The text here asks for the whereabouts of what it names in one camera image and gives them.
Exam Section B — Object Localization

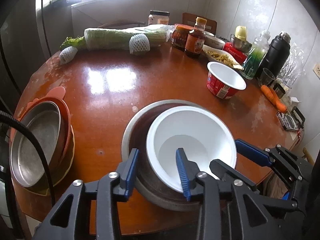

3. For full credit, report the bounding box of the red noodle cup with barcode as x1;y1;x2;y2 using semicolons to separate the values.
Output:
206;62;247;100

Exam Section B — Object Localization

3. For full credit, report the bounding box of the small electronic gadget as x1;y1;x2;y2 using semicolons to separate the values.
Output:
277;106;305;132

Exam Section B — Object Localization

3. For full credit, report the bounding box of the black thermos flask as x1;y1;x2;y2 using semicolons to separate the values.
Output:
255;31;291;78

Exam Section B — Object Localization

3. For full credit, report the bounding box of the green drink bottle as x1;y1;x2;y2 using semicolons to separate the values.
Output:
241;30;270;80

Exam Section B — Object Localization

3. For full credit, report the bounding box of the wrapped napa cabbage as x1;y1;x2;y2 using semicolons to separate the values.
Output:
84;24;173;50

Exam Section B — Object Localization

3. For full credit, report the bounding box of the foam-netted fruit right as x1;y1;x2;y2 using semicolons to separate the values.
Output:
129;34;150;55

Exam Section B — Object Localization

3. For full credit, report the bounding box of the red chili sauce jar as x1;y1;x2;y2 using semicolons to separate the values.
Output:
171;24;193;50

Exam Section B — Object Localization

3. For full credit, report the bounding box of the white ceramic bowl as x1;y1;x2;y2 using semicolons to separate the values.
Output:
204;35;225;50

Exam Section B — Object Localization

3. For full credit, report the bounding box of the yellow cup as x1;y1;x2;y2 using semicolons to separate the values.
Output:
234;25;247;42

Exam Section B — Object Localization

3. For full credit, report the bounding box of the brown sauce bottle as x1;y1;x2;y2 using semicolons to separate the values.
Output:
184;17;207;57

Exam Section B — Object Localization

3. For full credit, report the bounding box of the white dish with food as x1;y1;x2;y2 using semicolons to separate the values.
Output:
202;45;244;70

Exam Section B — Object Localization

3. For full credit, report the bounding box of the dark refrigerator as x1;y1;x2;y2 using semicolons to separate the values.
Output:
0;0;75;100

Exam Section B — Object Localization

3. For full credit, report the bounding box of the deep steel bowl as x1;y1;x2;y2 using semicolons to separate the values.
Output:
121;99;200;212

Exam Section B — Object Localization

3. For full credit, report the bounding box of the black-lid plastic jar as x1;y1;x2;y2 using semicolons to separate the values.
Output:
148;10;170;25

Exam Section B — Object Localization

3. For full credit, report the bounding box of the foam-netted fruit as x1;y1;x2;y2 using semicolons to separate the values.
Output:
129;34;150;55
59;46;78;64

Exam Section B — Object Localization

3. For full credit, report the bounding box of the small steel bowl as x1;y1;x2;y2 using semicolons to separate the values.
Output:
231;34;252;53

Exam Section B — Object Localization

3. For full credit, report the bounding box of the foam-netted fruit left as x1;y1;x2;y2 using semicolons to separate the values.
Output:
59;46;78;64

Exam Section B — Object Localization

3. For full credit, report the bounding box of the orange carrot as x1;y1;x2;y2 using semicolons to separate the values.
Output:
270;88;287;114
260;85;276;105

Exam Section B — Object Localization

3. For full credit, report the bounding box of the green lettuce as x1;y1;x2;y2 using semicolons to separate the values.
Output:
60;36;87;51

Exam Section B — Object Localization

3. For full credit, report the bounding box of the small dark metal cup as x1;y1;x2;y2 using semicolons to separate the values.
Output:
273;83;286;99

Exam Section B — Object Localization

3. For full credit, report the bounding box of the small drinking glass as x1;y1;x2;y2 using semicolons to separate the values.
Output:
258;68;275;87

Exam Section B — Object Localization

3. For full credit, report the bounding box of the red tissue box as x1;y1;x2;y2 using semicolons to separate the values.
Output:
223;42;247;65

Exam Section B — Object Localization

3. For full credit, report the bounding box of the red noodle cup with characters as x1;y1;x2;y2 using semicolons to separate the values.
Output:
146;106;237;192

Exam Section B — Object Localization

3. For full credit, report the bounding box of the curved wooden chair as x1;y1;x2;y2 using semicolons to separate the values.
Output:
98;20;145;29

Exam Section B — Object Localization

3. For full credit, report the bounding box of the wall power socket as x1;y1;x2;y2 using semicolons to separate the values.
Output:
313;63;320;79

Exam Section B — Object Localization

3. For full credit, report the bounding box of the orange plastic plate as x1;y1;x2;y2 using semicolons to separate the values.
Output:
17;86;72;172

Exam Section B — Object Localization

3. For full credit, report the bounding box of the black cable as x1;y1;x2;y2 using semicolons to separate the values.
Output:
0;110;57;230

